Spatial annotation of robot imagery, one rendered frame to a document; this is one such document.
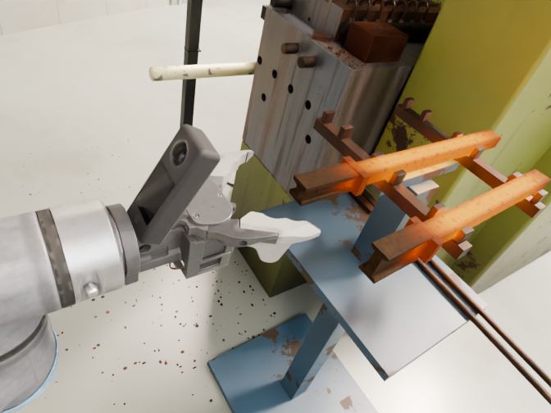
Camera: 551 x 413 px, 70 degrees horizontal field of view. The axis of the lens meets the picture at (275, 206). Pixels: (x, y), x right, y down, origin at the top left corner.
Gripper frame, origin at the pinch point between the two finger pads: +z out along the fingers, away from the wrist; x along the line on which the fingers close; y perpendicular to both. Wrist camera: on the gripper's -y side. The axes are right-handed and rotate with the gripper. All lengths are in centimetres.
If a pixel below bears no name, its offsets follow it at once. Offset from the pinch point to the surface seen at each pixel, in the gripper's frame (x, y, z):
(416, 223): 11.5, -0.4, 11.4
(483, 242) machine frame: -1, 56, 105
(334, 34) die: -47, 2, 47
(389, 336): 15.2, 27.8, 20.4
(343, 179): 1.2, 0.6, 8.7
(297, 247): -7.9, 27.9, 16.5
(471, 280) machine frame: 5, 73, 105
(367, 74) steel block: -32, 5, 47
